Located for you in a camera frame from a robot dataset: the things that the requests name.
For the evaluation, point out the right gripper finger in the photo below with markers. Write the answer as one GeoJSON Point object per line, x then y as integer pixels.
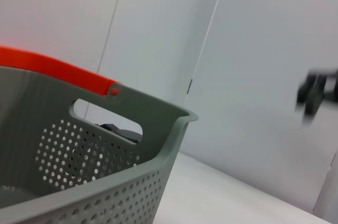
{"type": "Point", "coordinates": [311, 100]}
{"type": "Point", "coordinates": [314, 75]}

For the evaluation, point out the grey-green perforated storage bin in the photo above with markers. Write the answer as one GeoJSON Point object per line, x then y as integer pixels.
{"type": "Point", "coordinates": [105, 200]}

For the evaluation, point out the glass pitcher with black lid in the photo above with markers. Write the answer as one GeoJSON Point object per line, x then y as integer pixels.
{"type": "Point", "coordinates": [124, 134]}

